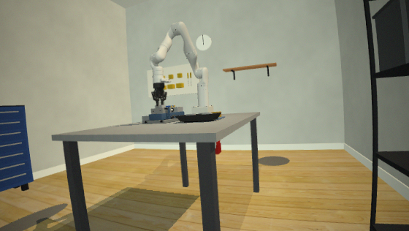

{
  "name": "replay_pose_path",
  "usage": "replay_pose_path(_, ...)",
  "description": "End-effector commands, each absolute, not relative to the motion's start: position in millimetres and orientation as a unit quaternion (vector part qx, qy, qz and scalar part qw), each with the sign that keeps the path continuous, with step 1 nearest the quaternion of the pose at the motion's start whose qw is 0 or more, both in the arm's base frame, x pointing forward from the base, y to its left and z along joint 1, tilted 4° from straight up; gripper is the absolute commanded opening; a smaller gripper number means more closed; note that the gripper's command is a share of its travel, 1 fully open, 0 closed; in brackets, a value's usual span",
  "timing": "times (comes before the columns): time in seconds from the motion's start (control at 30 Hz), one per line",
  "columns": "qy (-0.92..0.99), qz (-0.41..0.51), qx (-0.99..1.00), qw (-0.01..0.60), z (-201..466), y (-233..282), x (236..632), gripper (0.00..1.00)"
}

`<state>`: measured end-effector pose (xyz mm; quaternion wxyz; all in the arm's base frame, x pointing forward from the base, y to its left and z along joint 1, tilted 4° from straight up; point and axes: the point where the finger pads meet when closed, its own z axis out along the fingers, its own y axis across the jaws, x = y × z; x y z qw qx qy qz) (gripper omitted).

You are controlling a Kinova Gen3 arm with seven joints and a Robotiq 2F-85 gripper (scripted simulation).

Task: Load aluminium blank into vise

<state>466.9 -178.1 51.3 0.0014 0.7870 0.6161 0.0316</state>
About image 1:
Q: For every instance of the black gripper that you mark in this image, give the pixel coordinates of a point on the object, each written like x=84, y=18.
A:
x=159, y=93

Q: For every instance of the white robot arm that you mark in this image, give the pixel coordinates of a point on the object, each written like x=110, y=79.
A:
x=200, y=73

